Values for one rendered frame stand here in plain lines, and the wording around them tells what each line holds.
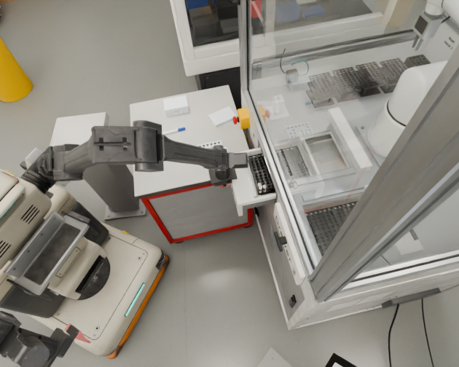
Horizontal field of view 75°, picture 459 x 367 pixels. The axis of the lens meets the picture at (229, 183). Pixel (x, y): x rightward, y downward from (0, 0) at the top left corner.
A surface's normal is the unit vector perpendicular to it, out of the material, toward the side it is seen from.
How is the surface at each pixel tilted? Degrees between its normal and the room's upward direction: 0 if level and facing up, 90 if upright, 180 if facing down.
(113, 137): 36
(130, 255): 0
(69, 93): 0
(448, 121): 90
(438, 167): 90
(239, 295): 0
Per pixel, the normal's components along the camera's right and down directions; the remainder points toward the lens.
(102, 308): -0.07, -0.52
